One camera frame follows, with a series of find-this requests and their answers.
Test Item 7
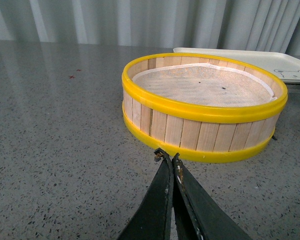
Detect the white mesh steamer liner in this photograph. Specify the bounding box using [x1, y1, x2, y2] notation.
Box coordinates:
[132, 63, 277, 108]

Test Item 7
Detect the white bear print tray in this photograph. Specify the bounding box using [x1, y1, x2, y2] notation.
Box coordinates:
[173, 47, 300, 84]

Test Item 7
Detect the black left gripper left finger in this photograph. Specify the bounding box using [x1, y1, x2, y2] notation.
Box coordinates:
[118, 148, 174, 240]

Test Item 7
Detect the yellow rimmed bamboo steamer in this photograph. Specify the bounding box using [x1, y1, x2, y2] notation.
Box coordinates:
[122, 53, 288, 163]

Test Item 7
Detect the grey curtain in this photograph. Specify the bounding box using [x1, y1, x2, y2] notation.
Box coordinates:
[0, 0, 300, 56]

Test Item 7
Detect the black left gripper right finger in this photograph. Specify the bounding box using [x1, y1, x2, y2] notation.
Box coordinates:
[172, 153, 251, 240]

